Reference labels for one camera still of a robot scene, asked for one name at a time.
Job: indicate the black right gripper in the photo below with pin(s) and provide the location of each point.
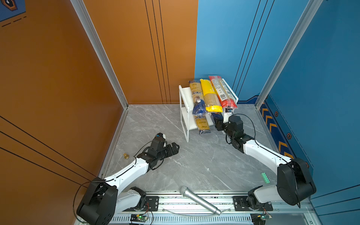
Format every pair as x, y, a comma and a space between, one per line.
219, 123

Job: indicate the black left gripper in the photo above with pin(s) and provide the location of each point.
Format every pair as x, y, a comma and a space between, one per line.
171, 153

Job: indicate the dark blue Barilla spaghetti box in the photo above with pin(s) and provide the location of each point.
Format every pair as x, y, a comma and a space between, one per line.
217, 117

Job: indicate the blue yellow spaghetti bag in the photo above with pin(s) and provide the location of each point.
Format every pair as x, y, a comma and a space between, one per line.
202, 124

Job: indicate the yellow spaghetti package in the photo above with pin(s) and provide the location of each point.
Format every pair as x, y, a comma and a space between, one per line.
211, 100

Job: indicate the yellow blue-top spaghetti bag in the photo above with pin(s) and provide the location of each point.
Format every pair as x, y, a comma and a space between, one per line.
198, 98

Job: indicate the red spaghetti package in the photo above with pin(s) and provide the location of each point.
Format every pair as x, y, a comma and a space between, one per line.
223, 92

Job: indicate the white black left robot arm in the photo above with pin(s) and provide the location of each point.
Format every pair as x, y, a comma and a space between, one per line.
106, 197

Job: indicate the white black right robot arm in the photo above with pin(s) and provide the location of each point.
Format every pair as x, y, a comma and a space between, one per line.
294, 180

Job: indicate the white two-tier metal shelf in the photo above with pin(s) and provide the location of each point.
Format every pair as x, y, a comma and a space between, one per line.
186, 106

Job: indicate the silver microphone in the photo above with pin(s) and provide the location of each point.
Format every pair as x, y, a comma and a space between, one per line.
186, 192

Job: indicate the small green lego strip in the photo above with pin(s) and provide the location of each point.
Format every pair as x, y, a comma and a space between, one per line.
265, 178

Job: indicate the green circuit board left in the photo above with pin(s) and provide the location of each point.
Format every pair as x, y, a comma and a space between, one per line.
138, 219

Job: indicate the circuit board right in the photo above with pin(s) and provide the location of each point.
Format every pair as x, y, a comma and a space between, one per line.
260, 219

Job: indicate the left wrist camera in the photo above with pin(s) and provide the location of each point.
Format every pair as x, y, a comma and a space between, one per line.
161, 135

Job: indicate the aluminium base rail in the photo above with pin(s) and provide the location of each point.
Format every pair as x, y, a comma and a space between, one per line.
172, 208

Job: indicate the aluminium corner post right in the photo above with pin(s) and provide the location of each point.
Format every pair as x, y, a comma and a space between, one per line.
294, 39

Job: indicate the aluminium corner post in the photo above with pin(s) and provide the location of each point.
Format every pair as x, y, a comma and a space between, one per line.
87, 23
294, 39

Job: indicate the aluminium corner post left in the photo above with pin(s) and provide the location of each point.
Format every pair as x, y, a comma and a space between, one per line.
87, 23

